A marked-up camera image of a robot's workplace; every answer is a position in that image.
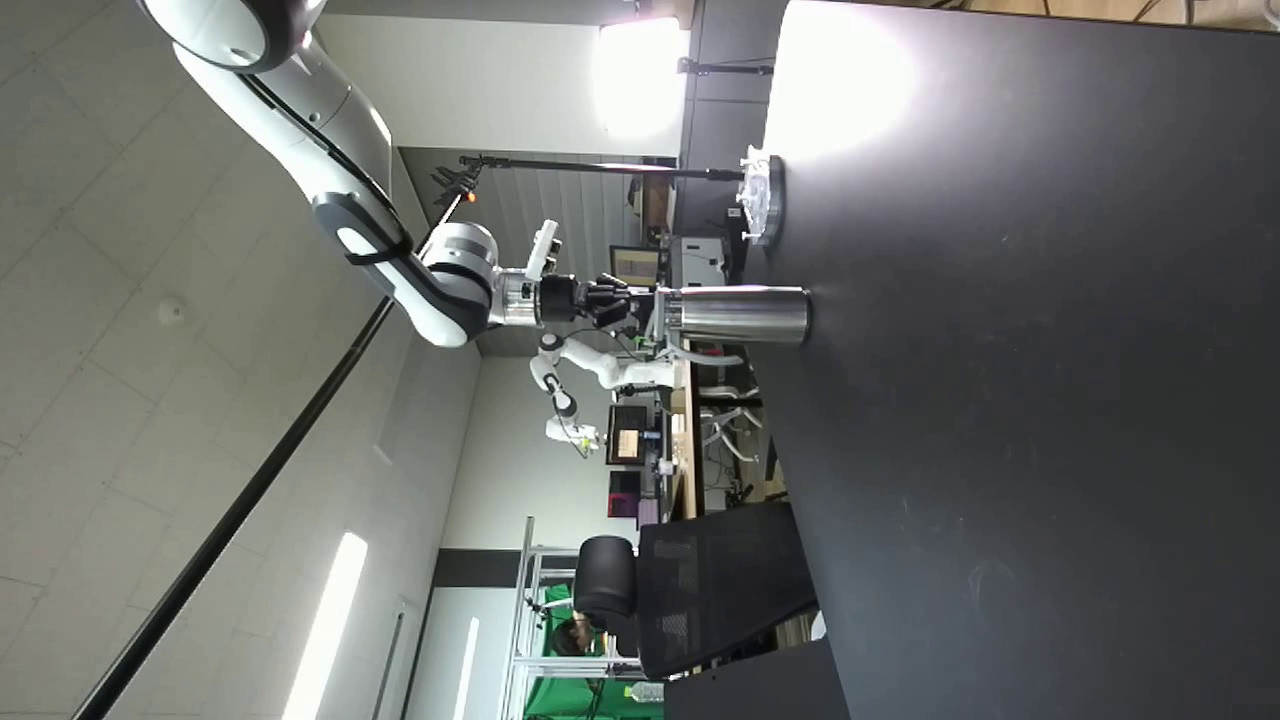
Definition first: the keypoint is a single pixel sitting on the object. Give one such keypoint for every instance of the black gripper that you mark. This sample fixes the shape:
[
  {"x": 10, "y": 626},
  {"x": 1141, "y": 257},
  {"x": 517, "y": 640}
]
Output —
[{"x": 561, "y": 297}]

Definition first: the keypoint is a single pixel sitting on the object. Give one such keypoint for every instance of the silver metal flask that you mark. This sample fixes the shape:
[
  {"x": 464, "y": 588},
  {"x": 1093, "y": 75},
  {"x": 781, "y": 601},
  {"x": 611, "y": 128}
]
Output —
[{"x": 740, "y": 319}]

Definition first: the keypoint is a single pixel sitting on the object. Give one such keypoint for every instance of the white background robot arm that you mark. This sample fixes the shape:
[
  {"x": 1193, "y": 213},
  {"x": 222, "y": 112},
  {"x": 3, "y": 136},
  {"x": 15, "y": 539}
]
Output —
[{"x": 595, "y": 375}]

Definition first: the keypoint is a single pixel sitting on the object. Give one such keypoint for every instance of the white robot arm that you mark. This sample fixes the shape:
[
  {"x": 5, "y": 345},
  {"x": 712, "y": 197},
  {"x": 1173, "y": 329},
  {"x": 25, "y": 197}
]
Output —
[{"x": 347, "y": 163}]

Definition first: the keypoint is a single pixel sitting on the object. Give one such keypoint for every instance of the small black monitor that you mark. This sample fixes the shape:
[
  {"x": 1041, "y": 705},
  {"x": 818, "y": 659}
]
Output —
[{"x": 641, "y": 266}]

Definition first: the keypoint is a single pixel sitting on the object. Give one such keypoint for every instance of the black tripod pole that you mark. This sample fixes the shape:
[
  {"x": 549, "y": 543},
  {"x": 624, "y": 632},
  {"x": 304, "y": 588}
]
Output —
[{"x": 587, "y": 167}]

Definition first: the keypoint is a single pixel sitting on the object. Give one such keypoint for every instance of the black office chair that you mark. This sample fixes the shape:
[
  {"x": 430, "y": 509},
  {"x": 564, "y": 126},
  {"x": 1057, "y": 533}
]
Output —
[{"x": 707, "y": 584}]

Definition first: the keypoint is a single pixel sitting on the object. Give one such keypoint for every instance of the green fabric screen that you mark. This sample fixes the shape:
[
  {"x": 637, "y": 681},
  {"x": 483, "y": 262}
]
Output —
[{"x": 572, "y": 699}]

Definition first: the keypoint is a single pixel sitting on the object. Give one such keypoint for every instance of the long ceiling light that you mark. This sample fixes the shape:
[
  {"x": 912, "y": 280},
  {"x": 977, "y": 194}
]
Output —
[{"x": 325, "y": 626}]

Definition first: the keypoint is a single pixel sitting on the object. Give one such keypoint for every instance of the round ceiling detector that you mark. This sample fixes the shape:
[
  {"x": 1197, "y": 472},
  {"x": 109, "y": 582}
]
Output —
[{"x": 170, "y": 308}]

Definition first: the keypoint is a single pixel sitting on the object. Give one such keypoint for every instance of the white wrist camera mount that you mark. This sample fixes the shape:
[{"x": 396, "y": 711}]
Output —
[{"x": 524, "y": 280}]

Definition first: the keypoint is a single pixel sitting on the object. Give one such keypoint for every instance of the white metal shelf frame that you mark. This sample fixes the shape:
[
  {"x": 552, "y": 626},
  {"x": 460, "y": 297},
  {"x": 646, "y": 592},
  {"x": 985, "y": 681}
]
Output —
[{"x": 524, "y": 614}]

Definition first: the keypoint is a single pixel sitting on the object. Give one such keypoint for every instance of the black ceiling rail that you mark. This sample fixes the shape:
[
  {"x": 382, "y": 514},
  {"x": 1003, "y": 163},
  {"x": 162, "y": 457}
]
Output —
[{"x": 222, "y": 533}]

